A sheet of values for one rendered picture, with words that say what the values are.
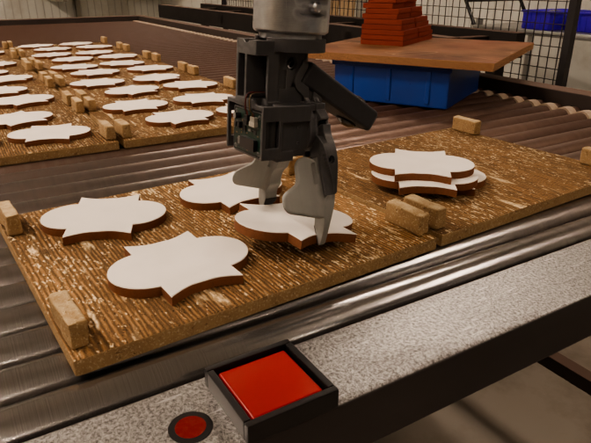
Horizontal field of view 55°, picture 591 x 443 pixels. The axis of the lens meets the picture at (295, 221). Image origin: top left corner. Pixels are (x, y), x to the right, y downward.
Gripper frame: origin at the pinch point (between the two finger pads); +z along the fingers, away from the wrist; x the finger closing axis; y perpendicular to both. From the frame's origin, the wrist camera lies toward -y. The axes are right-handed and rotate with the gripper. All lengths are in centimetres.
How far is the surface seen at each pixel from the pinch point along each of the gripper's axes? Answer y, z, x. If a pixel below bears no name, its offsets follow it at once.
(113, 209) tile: 14.9, 2.0, -17.7
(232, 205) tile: 2.2, 1.1, -10.6
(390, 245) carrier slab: -7.6, 1.5, 7.7
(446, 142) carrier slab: -45.9, -1.6, -18.0
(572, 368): -100, 61, -10
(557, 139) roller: -72, -2, -12
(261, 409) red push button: 17.5, 4.2, 21.3
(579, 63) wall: -370, 2, -178
